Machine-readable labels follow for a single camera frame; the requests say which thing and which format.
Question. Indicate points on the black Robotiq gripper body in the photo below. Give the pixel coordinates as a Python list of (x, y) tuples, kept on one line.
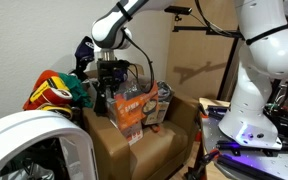
[(112, 71)]

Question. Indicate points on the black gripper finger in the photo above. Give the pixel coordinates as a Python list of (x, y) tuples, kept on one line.
[(102, 91), (112, 90)]

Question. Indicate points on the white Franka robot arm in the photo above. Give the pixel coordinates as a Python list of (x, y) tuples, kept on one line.
[(267, 50)]

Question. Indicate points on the purple golf headcover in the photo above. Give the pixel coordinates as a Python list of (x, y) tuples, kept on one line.
[(100, 108)]

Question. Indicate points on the teal green golf headcover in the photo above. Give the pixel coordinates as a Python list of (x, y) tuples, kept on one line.
[(79, 91)]

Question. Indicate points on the orange snack bag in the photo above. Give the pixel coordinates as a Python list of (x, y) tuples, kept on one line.
[(134, 110)]

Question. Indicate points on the black blue handheld tool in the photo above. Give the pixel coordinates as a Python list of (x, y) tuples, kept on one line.
[(84, 50)]

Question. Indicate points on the red white golf headcover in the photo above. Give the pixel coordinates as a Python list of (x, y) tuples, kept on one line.
[(54, 96)]

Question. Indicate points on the clear plastic bag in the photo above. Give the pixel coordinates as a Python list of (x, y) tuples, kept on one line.
[(164, 100)]

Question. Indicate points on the small orange plastic piece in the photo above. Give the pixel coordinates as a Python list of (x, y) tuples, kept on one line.
[(155, 128)]

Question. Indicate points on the orange golf headcover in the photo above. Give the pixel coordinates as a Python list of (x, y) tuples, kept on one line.
[(44, 76)]

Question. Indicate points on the cardboard box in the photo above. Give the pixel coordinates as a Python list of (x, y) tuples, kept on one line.
[(157, 150)]

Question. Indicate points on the tall brown wooden panel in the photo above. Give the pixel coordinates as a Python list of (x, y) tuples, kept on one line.
[(197, 66)]

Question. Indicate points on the orange black bar clamp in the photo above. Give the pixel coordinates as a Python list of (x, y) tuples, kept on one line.
[(204, 160), (202, 110)]

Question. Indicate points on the black controller equipment stack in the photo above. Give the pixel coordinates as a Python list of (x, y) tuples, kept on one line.
[(284, 116)]

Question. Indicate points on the metal breadboard robot table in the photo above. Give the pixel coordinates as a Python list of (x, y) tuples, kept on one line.
[(284, 166)]

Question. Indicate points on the black stereo camera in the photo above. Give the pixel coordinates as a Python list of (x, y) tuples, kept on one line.
[(179, 10)]

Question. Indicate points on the black mounting bracket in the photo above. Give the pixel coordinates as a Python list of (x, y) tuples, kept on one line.
[(219, 111)]

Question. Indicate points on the black camera boom stand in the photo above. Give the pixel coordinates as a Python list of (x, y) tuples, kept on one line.
[(217, 32)]

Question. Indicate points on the black aluminium rail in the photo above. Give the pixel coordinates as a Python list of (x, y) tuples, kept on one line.
[(227, 145)]

